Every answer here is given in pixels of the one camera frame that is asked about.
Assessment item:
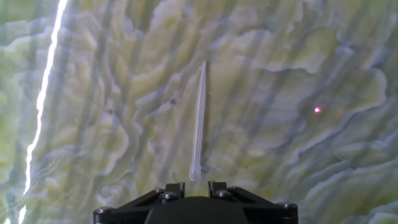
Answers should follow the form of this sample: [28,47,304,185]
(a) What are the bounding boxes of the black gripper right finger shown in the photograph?
[208,180,299,224]

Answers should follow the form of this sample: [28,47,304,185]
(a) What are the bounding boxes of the large clear pipette tip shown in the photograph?
[188,60,208,183]

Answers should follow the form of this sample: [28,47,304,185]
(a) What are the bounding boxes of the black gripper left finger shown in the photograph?
[93,182,187,224]

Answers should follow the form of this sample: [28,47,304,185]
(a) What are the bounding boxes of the green marble pattern mat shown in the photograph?
[0,0,398,224]

